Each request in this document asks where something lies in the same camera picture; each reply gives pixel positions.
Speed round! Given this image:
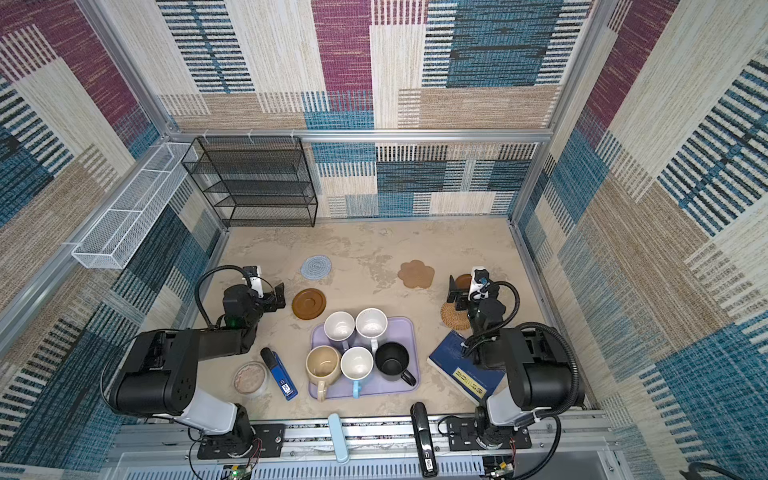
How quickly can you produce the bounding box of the small brown wooden coaster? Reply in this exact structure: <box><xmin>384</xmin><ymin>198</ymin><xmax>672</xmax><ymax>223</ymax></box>
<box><xmin>455</xmin><ymin>274</ymin><xmax>472</xmax><ymax>291</ymax></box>

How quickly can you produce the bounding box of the woven rattan round coaster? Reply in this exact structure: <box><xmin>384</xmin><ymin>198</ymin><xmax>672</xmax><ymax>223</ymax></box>
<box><xmin>440</xmin><ymin>303</ymin><xmax>471</xmax><ymax>331</ymax></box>

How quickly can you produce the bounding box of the brown round saucer coaster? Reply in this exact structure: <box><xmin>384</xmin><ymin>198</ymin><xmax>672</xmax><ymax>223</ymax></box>
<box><xmin>291</xmin><ymin>288</ymin><xmax>327</xmax><ymax>320</ymax></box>

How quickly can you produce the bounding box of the brown flower cork coaster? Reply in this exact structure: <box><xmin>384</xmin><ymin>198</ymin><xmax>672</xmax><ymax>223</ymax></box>
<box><xmin>397</xmin><ymin>260</ymin><xmax>435</xmax><ymax>289</ymax></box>

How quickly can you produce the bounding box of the blue grey knitted coaster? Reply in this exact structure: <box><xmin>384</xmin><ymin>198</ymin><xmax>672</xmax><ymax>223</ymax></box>
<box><xmin>300</xmin><ymin>255</ymin><xmax>332</xmax><ymax>281</ymax></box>

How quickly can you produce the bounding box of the beige ceramic mug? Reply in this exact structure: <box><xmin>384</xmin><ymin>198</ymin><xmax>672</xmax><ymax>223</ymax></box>
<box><xmin>305</xmin><ymin>345</ymin><xmax>341</xmax><ymax>402</ymax></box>

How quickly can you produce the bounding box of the white speckled mug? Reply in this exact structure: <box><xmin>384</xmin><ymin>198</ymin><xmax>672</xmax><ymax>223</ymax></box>
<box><xmin>355</xmin><ymin>307</ymin><xmax>389</xmax><ymax>354</ymax></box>

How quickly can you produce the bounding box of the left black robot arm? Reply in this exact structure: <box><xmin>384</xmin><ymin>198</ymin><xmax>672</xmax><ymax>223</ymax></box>
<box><xmin>104</xmin><ymin>265</ymin><xmax>286</xmax><ymax>459</ymax></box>

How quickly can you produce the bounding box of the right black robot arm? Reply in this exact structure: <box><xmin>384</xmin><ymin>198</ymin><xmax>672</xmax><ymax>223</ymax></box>
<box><xmin>429</xmin><ymin>267</ymin><xmax>584</xmax><ymax>450</ymax></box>

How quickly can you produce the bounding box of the lavender plastic tray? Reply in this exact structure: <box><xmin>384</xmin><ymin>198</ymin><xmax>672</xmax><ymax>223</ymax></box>
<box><xmin>326</xmin><ymin>317</ymin><xmax>420</xmax><ymax>400</ymax></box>

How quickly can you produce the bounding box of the blue black stapler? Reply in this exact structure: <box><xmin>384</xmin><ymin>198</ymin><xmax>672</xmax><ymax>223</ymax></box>
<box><xmin>260</xmin><ymin>347</ymin><xmax>298</xmax><ymax>401</ymax></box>

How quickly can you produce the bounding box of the clear tape roll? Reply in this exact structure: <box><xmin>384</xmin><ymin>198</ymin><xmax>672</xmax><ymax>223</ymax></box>
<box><xmin>233</xmin><ymin>361</ymin><xmax>269</xmax><ymax>398</ymax></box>

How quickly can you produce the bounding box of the black mug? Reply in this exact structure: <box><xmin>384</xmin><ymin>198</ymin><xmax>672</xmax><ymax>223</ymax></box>
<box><xmin>374</xmin><ymin>342</ymin><xmax>417</xmax><ymax>387</ymax></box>

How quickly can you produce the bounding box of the blue hardcover book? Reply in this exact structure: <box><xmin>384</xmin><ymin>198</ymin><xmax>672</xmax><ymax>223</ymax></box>
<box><xmin>427</xmin><ymin>330</ymin><xmax>506</xmax><ymax>405</ymax></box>

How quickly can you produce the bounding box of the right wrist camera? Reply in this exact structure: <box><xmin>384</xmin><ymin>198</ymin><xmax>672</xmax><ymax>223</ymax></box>
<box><xmin>468</xmin><ymin>267</ymin><xmax>490</xmax><ymax>301</ymax></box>

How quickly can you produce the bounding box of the white mug blue handle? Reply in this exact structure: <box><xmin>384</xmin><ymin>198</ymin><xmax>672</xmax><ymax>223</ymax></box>
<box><xmin>340</xmin><ymin>346</ymin><xmax>375</xmax><ymax>399</ymax></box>

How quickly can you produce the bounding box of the black wire shelf rack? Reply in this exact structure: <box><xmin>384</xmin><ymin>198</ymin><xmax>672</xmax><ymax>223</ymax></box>
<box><xmin>181</xmin><ymin>136</ymin><xmax>318</xmax><ymax>228</ymax></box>

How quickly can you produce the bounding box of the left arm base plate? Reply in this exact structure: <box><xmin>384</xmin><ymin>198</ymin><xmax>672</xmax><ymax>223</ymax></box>
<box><xmin>194</xmin><ymin>424</ymin><xmax>285</xmax><ymax>460</ymax></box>

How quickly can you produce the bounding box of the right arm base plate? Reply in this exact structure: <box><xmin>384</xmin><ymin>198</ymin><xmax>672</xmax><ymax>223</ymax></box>
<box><xmin>437</xmin><ymin>415</ymin><xmax>532</xmax><ymax>451</ymax></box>

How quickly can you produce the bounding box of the light blue handle bar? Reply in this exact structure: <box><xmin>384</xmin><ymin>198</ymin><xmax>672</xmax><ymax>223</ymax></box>
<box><xmin>328</xmin><ymin>413</ymin><xmax>350</xmax><ymax>464</ymax></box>

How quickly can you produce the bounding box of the black stapler on rail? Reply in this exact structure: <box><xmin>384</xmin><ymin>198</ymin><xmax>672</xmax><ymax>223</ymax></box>
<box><xmin>410</xmin><ymin>402</ymin><xmax>438</xmax><ymax>478</ymax></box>

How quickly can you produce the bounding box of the white wire mesh basket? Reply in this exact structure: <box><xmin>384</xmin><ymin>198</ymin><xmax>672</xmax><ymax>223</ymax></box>
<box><xmin>71</xmin><ymin>142</ymin><xmax>189</xmax><ymax>270</ymax></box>

